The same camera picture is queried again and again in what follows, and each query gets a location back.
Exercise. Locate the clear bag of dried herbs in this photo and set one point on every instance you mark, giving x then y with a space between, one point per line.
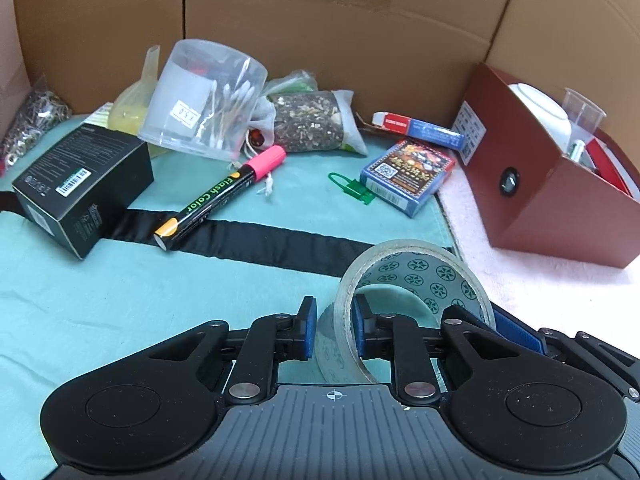
310 120

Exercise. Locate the clear patterned tape roll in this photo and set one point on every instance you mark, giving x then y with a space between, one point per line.
425 270

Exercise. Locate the clear plastic cup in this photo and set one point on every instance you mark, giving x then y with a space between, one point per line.
582 110

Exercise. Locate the yellow plastic funnel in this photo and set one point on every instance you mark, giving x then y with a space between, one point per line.
127 110

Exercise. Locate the green white paper packet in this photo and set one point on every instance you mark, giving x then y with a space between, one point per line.
99 116

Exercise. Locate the dark red cardboard box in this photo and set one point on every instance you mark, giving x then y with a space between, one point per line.
530 210

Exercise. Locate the white bowl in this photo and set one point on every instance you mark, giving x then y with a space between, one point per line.
542 107

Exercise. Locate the bag of metal rings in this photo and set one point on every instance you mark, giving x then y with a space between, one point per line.
32 120

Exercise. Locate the green plastic tag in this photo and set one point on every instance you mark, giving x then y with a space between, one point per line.
350 187

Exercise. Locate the red white blue slim box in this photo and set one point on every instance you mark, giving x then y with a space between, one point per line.
420 130

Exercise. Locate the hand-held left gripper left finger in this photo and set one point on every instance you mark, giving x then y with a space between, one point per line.
307 332

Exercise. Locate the brown cardboard backdrop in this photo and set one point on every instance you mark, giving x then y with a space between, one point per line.
350 25

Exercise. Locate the white fluffy towel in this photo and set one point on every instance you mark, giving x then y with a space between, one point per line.
470 260

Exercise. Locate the clear cotton swab container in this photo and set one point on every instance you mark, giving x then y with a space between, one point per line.
200 90

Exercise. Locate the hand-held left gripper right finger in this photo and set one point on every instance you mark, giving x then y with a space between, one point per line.
358 327

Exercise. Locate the small white bottle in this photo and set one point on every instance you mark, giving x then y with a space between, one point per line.
576 150

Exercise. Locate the black marker with pink cap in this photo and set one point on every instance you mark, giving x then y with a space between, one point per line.
215 195

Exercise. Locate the black product box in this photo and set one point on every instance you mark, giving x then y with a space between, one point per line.
80 170

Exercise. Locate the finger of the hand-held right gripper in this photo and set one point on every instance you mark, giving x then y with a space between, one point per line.
520 335

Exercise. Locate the blue playing card deck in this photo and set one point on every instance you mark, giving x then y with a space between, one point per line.
407 175

